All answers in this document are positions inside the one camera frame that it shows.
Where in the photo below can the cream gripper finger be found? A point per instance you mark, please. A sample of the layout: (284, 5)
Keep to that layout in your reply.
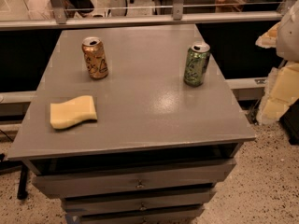
(268, 39)
(280, 93)

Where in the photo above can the green soda can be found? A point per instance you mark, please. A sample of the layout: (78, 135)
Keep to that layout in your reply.
(196, 63)

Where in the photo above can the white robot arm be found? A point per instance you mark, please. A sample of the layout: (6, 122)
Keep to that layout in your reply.
(287, 45)

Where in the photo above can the gold soda can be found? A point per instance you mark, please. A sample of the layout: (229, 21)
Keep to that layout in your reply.
(95, 57)

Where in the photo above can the yellow sponge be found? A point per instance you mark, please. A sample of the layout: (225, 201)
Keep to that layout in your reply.
(72, 112)

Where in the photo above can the top grey drawer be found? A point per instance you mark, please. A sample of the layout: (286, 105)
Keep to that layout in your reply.
(135, 179)

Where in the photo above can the grey drawer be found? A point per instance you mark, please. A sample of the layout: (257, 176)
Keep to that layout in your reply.
(140, 217)
(135, 179)
(137, 201)

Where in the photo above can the middle grey drawer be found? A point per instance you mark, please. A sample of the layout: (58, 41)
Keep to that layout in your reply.
(137, 201)

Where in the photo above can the grey drawer cabinet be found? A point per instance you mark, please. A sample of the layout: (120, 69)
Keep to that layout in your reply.
(146, 114)

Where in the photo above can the bottom grey drawer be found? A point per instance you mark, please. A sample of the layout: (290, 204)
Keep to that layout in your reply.
(140, 217)

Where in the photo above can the person in background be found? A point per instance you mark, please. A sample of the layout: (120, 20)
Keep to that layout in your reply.
(42, 9)

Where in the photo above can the metal railing with glass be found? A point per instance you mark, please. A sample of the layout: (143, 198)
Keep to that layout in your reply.
(14, 14)

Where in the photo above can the black stand leg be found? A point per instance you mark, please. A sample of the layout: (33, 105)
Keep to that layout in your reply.
(22, 192)

